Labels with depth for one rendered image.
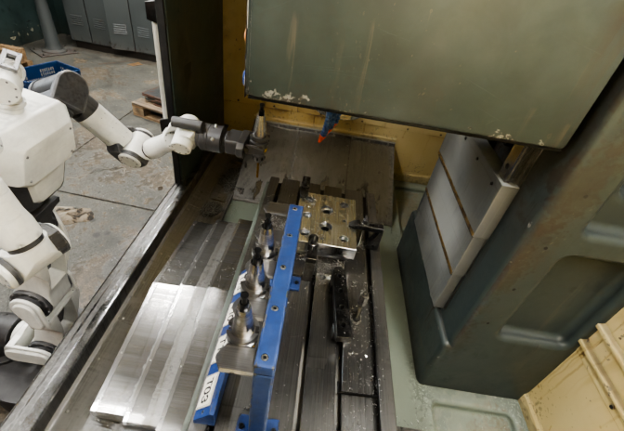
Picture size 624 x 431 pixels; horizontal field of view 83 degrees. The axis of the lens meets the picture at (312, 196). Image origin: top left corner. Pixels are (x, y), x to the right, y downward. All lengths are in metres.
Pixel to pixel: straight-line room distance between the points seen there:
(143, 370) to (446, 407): 1.02
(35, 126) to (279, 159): 1.29
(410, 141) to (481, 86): 1.56
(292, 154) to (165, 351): 1.28
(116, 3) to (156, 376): 5.21
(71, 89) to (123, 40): 4.74
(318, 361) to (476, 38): 0.86
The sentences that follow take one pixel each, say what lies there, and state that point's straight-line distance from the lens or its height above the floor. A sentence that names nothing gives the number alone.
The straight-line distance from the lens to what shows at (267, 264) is 0.84.
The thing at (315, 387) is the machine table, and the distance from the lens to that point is 1.05.
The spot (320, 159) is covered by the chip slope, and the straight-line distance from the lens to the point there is 2.11.
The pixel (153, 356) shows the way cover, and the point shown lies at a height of 0.73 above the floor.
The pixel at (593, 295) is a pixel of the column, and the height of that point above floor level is 1.16.
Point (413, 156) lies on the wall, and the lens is 2.34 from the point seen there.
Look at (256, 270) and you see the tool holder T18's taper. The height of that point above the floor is 1.28.
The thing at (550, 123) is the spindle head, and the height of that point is 1.62.
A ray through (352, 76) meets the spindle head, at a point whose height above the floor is 1.64.
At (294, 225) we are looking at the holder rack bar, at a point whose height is 1.23.
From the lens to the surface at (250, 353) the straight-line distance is 0.71.
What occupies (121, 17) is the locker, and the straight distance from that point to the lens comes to 5.94.
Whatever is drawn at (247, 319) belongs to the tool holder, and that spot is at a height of 1.27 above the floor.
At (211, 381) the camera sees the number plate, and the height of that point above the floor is 0.94.
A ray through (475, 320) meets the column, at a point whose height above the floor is 1.02.
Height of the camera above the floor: 1.84
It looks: 37 degrees down
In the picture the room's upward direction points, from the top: 10 degrees clockwise
